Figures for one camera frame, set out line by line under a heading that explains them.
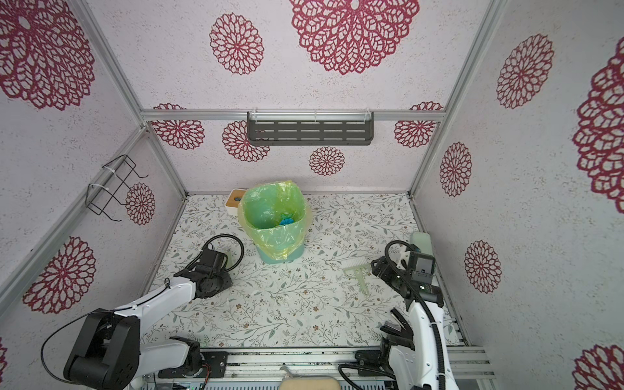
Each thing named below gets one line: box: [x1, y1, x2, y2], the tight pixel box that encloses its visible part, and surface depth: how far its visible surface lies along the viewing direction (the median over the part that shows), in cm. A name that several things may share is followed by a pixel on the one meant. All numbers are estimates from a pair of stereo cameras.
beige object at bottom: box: [279, 375, 342, 390], surface depth 70 cm
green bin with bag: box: [237, 180, 313, 265], surface depth 87 cm
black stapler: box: [379, 307, 416, 351], surface depth 81 cm
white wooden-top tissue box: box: [224, 187, 247, 216], surface depth 115 cm
